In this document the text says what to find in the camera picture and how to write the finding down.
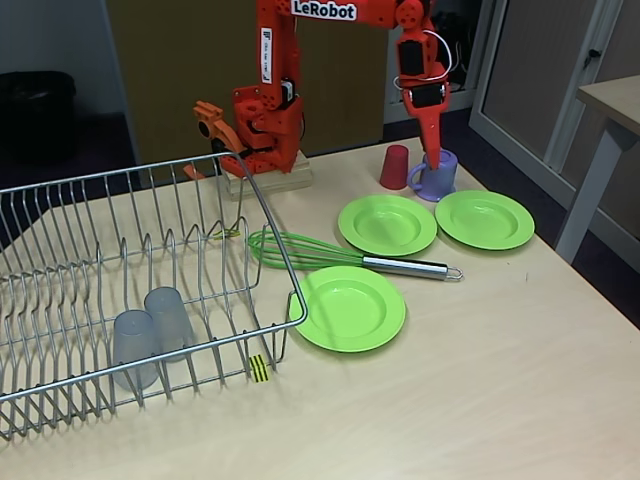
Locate purple plastic mug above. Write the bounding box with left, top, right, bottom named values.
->
left=407, top=149, right=460, bottom=202

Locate red plastic cup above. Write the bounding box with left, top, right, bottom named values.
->
left=378, top=144, right=410, bottom=190

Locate green whisk with metal handle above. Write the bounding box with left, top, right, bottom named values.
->
left=247, top=230, right=464, bottom=282

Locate translucent grey plastic cup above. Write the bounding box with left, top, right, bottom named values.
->
left=143, top=286, right=195, bottom=364
left=110, top=309, right=159, bottom=390

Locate green plastic plate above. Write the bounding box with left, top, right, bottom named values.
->
left=337, top=194, right=439, bottom=257
left=433, top=189, right=536, bottom=251
left=288, top=265, right=407, bottom=355

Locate white office cupboard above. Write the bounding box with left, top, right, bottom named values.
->
left=383, top=0, right=640, bottom=261

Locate wooden base block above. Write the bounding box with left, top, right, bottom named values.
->
left=222, top=149, right=315, bottom=201

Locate beige side table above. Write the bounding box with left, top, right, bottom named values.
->
left=553, top=74, right=640, bottom=265

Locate orange table clamp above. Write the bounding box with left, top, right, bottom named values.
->
left=182, top=99, right=247, bottom=181

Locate brown pin board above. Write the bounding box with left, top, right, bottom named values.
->
left=106, top=0, right=392, bottom=157

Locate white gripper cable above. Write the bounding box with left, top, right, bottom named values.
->
left=392, top=29, right=454, bottom=89

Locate black electronics with cables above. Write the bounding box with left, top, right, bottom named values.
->
left=432, top=9, right=474, bottom=94

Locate metal wire dish rack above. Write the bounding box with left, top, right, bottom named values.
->
left=0, top=149, right=309, bottom=442

